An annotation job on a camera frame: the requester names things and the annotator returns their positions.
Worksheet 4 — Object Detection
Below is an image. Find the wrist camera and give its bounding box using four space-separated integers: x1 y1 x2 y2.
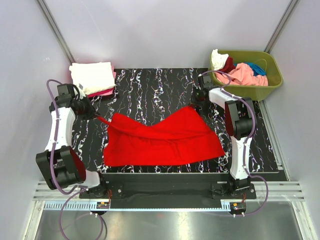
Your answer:
57 83 81 100
197 74 214 89

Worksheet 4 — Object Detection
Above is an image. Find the folded white t shirt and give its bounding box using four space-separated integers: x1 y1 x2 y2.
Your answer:
69 62 116 96

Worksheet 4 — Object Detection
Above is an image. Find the aluminium frame rail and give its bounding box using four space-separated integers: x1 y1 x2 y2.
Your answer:
32 181 305 202

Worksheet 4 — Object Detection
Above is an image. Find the olive green plastic bin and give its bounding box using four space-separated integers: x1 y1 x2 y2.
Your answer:
209 49 283 102

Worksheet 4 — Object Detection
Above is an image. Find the white cloth in bin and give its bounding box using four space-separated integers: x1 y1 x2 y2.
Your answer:
211 49 229 71

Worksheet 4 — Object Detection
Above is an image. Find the dark red t shirt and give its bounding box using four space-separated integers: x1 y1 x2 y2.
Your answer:
219 56 236 74

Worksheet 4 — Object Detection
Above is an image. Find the light pink t shirt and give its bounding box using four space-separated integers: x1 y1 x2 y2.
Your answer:
214 63 269 87

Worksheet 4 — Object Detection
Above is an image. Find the black marbled table mat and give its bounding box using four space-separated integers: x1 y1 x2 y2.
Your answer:
72 68 286 181

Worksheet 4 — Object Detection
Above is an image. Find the blue t shirt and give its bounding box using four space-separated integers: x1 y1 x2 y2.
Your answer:
245 62 266 77

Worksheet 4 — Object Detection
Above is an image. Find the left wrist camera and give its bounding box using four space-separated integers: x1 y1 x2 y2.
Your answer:
57 83 81 100

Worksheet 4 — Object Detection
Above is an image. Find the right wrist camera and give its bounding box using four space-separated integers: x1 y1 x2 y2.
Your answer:
197 74 214 89

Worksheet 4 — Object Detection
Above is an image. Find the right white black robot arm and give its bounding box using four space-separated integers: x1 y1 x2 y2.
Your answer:
190 73 256 199

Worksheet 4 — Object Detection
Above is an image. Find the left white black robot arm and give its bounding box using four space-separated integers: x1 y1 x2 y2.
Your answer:
35 83 108 198

